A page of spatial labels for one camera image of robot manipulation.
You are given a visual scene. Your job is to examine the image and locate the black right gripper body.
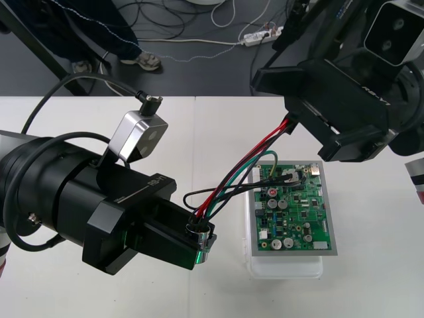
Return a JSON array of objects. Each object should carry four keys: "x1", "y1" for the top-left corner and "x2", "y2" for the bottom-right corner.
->
[{"x1": 250, "y1": 59, "x2": 400, "y2": 163}]

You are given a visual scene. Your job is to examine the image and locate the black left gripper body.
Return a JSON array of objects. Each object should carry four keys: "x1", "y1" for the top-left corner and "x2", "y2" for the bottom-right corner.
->
[{"x1": 81, "y1": 164, "x2": 177, "y2": 276}]

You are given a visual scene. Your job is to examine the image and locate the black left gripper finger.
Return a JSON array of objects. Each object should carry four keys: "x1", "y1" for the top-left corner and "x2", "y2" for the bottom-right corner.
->
[
  {"x1": 124, "y1": 222, "x2": 201, "y2": 271},
  {"x1": 147, "y1": 197, "x2": 193, "y2": 233}
]

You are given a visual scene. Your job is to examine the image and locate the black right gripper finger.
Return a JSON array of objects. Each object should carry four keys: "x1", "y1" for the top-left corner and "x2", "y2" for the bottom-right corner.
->
[
  {"x1": 286, "y1": 98, "x2": 312, "y2": 122},
  {"x1": 299, "y1": 111, "x2": 337, "y2": 144}
]

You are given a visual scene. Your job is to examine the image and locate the red black green cable bundle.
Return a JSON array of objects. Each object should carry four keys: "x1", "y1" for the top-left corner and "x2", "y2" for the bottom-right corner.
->
[{"x1": 182, "y1": 118, "x2": 307, "y2": 264}]

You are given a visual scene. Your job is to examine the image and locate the white power strip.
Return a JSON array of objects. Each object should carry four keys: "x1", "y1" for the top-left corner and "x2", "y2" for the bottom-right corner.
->
[{"x1": 242, "y1": 25, "x2": 285, "y2": 47}]

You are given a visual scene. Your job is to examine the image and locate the black stand leg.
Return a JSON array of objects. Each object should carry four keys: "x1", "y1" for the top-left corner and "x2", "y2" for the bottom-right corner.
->
[{"x1": 0, "y1": 0, "x2": 91, "y2": 97}]

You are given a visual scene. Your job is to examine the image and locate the person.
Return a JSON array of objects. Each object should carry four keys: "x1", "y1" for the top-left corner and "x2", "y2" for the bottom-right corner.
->
[{"x1": 42, "y1": 0, "x2": 163, "y2": 74}]

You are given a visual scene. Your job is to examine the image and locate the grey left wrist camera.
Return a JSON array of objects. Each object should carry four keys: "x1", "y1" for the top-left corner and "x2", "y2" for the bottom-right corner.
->
[{"x1": 108, "y1": 111, "x2": 169, "y2": 164}]

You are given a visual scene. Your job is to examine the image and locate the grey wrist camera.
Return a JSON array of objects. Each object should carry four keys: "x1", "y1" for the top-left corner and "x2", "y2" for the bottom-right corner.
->
[
  {"x1": 363, "y1": 0, "x2": 424, "y2": 66},
  {"x1": 108, "y1": 111, "x2": 169, "y2": 164}
]

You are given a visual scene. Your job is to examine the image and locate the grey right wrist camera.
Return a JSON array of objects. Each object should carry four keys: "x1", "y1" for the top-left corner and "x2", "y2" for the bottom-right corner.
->
[{"x1": 363, "y1": 0, "x2": 424, "y2": 66}]

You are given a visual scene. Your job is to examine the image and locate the green circuit board grey frame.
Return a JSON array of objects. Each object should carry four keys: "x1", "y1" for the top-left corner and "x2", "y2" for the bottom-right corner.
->
[{"x1": 250, "y1": 160, "x2": 339, "y2": 258}]

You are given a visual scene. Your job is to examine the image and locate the white blue dotted cord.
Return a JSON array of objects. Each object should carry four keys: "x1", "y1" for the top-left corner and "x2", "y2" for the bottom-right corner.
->
[{"x1": 61, "y1": 0, "x2": 242, "y2": 64}]

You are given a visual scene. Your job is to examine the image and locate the white power cable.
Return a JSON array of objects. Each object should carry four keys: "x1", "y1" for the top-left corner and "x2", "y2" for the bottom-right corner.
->
[{"x1": 137, "y1": 37, "x2": 248, "y2": 46}]

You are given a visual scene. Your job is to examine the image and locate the thin white cord loop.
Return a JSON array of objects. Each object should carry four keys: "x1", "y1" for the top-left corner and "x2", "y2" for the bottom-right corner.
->
[{"x1": 210, "y1": 0, "x2": 237, "y2": 28}]

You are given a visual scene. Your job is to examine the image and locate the curved white floor cable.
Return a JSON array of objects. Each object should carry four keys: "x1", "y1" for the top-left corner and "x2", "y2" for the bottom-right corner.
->
[{"x1": 98, "y1": 51, "x2": 123, "y2": 97}]

